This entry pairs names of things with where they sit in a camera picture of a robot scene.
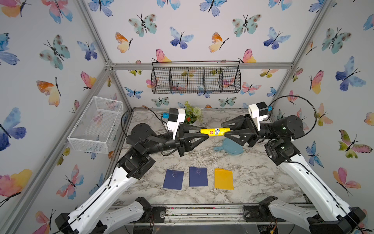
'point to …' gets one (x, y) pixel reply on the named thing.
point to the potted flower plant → (193, 114)
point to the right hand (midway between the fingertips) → (226, 131)
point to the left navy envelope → (174, 179)
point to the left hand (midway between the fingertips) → (205, 134)
